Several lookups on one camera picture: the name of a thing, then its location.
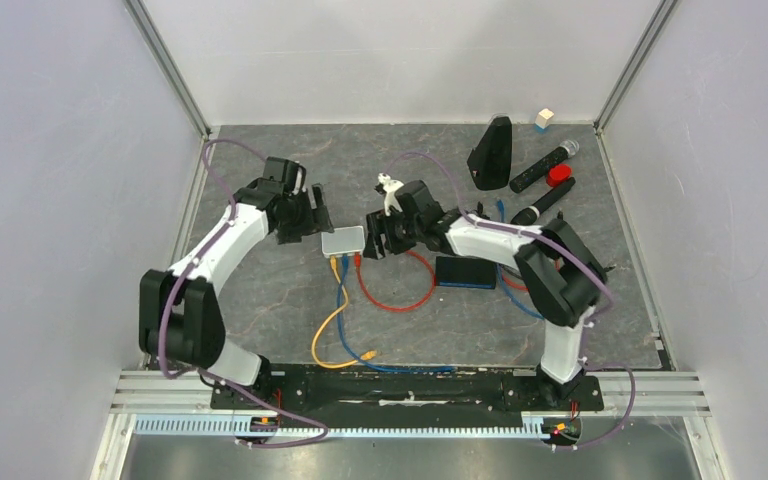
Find red round cap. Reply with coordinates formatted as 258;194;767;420
546;164;572;188

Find red ethernet cable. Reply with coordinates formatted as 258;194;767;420
499;261;564;293
353;250;438;314

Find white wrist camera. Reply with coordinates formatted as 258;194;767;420
376;173;404;216
292;161;307;195

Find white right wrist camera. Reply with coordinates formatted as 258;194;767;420
376;173;404;216

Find black microphone silver head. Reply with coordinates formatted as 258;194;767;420
509;139;579;194

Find black microphone lower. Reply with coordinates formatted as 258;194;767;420
511;177;576;226

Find black network switch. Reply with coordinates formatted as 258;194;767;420
434;256;497;290

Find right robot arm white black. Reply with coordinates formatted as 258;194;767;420
363;174;610;408

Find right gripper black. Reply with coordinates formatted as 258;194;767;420
365;206;424;260

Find yellow ethernet cable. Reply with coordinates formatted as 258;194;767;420
310;256;380;370

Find white network switch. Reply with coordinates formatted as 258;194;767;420
321;225;366;258

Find white blue block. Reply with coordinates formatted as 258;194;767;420
534;108;555;132

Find aluminium frame rail front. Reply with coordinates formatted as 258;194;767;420
111;371;711;440

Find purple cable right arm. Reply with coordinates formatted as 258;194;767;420
383;151;638;452

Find black wedge shaped stand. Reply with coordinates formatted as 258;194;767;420
466;115;513;191

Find blue ethernet cable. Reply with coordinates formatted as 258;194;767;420
493;198;546;321
334;255;458;374

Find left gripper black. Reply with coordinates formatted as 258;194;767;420
276;184;334;246

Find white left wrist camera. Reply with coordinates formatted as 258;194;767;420
292;161;307;195

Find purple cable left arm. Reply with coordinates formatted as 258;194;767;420
157;138;330;452

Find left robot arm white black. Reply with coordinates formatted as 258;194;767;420
138;157;333;408

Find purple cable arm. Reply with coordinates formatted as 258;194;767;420
383;151;638;452
157;138;330;452

